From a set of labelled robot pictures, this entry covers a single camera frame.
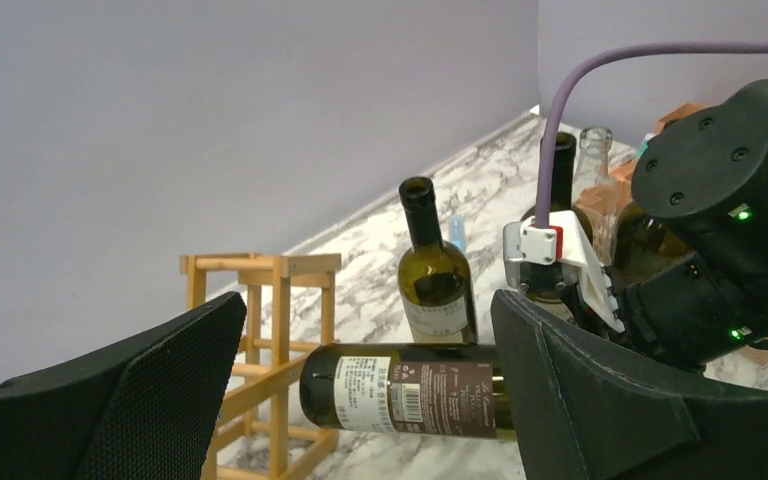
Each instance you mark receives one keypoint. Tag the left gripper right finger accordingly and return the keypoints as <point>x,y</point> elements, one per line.
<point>585,408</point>

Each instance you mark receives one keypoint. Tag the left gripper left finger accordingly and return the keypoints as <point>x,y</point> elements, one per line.
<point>142,408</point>

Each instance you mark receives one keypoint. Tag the green wine bottle brown label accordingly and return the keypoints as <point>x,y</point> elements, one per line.
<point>453,390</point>

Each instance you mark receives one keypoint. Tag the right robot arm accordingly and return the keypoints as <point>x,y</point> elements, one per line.
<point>705,179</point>

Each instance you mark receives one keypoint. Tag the wooden wine rack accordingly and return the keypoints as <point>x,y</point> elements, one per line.
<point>272,361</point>

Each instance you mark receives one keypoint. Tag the green wine bottle silver neck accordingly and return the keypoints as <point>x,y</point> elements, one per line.
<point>642,247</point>

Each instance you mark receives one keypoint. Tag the green wine bottle black neck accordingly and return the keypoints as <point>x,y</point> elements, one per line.
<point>434,277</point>

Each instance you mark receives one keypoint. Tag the orange plastic crate rack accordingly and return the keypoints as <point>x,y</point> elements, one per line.
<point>596,201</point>

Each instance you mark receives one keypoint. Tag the clear slim glass bottle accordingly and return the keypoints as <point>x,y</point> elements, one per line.
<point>592,169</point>

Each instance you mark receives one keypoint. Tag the green wine bottle black top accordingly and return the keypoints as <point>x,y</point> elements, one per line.
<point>561,199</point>

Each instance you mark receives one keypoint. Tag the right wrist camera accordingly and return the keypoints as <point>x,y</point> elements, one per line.
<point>540,259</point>

